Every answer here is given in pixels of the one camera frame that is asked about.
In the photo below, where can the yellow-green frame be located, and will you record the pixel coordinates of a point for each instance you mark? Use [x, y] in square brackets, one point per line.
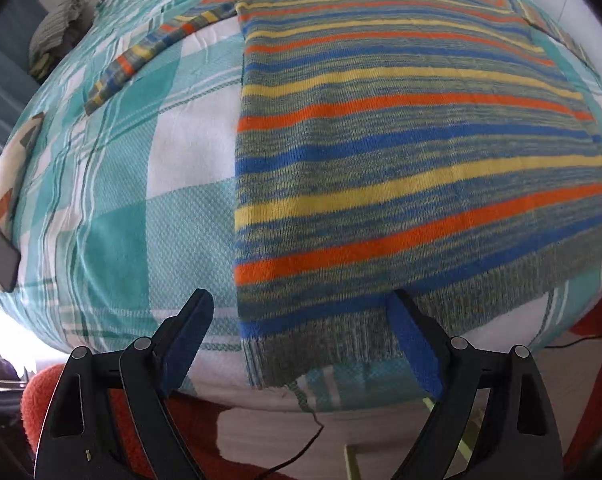
[468, 440]

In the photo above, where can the red fluffy rug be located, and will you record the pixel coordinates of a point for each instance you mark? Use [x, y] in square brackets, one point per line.
[126, 425]

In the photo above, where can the white printed cloth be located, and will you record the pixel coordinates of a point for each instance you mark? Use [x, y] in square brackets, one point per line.
[16, 160]

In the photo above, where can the pile of grey clothes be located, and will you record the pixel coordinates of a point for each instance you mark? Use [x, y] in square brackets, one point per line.
[56, 35]

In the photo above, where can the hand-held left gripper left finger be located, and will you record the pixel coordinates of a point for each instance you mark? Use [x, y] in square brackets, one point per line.
[181, 355]

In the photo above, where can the teal checked blanket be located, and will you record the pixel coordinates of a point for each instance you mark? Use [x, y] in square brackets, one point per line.
[116, 240]

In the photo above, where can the striped knit sweater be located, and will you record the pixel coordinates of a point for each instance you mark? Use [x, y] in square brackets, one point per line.
[406, 160]

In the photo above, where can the red furniture piece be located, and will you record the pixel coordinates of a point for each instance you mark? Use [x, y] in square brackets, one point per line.
[593, 375]

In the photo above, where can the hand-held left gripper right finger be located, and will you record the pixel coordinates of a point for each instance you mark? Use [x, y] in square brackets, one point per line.
[416, 345]

